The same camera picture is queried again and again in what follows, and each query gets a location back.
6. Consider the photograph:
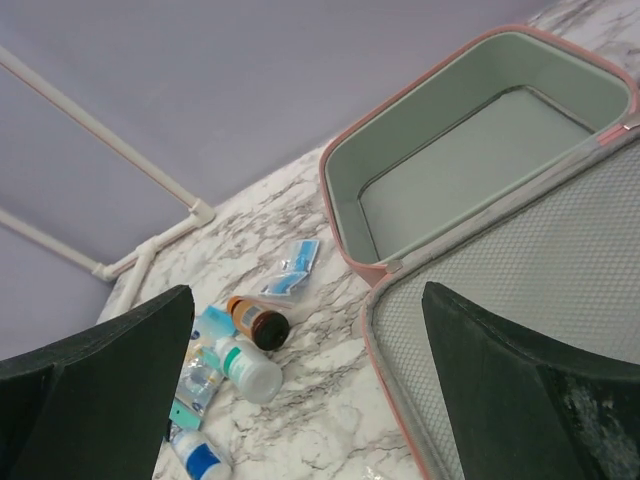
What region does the white blue tube bottle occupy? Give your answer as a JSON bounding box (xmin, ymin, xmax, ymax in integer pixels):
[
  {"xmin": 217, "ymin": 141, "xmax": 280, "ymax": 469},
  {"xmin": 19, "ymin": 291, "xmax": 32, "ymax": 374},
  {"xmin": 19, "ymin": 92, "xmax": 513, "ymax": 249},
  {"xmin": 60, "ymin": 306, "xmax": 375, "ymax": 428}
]
[{"xmin": 170, "ymin": 430, "xmax": 233, "ymax": 480}]

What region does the pink medicine kit case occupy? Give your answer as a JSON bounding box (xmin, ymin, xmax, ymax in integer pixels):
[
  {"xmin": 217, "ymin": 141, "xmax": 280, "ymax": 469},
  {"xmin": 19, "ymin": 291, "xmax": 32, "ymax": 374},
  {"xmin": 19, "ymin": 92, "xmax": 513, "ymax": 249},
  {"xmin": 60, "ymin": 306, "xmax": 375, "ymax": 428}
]
[{"xmin": 320, "ymin": 26, "xmax": 639, "ymax": 479}]

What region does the white pvc pipe frame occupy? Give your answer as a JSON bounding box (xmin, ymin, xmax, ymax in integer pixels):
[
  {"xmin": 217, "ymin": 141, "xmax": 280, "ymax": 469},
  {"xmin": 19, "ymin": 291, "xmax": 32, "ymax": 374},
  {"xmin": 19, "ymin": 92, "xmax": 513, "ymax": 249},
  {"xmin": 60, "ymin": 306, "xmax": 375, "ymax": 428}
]
[{"xmin": 1, "ymin": 50, "xmax": 215, "ymax": 318}]

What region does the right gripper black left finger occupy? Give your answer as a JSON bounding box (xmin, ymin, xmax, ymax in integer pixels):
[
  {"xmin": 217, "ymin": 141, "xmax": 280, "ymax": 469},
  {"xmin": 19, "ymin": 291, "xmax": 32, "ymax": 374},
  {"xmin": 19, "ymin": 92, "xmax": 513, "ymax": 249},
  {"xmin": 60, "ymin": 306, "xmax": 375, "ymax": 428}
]
[{"xmin": 1, "ymin": 285, "xmax": 194, "ymax": 479}]

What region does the blue cotton swab bag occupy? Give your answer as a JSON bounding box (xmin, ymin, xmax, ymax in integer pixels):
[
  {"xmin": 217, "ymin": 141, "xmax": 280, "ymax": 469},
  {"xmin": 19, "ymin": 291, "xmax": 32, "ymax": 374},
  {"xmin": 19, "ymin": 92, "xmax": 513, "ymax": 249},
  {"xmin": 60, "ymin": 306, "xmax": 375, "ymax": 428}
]
[{"xmin": 191, "ymin": 305, "xmax": 238, "ymax": 349}]

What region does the clear teal plastic packet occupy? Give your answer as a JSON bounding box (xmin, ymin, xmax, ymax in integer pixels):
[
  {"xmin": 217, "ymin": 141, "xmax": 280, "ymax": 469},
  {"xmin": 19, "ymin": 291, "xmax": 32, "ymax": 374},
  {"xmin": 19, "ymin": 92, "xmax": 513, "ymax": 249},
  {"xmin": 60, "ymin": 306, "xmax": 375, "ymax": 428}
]
[{"xmin": 169, "ymin": 347, "xmax": 224, "ymax": 430}]

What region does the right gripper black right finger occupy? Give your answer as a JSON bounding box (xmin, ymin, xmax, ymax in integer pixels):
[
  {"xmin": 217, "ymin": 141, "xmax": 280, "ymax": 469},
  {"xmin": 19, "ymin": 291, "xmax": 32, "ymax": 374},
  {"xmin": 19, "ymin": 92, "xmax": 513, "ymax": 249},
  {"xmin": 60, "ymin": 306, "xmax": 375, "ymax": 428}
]
[{"xmin": 422, "ymin": 282, "xmax": 639, "ymax": 479}]

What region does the small blue white sachet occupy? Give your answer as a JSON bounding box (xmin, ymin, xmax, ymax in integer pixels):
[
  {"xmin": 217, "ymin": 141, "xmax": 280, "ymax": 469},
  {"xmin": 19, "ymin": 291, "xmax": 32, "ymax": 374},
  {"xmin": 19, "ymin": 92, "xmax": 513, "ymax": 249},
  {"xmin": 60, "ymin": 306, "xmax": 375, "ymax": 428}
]
[{"xmin": 259, "ymin": 239, "xmax": 320, "ymax": 298}]

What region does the amber brown medicine bottle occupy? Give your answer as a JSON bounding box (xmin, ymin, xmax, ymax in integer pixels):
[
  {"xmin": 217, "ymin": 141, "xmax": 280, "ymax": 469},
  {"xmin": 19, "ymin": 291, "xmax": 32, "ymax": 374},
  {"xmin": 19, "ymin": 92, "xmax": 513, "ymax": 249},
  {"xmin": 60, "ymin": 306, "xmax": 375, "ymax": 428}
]
[{"xmin": 227, "ymin": 296, "xmax": 290, "ymax": 351}]

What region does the white bottle green label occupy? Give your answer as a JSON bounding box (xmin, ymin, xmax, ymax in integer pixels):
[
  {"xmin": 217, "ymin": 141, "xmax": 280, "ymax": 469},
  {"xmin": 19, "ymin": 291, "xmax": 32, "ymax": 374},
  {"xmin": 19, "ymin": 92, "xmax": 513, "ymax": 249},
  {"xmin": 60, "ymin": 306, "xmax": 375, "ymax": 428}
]
[{"xmin": 214, "ymin": 337, "xmax": 283, "ymax": 405}]

